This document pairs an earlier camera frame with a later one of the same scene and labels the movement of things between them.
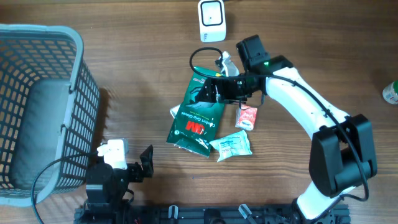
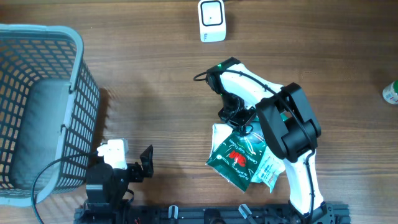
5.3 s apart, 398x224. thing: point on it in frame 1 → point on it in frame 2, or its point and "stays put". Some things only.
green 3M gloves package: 196,125 → 236,159
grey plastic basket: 50,108 stays put
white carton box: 174,111 → 219,132
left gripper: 138,175 stays put
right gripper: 225,94 → 240,121
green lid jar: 390,93 stays put
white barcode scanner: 212,20 stays put
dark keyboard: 201,214 stays put
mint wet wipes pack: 237,145 → 268,168
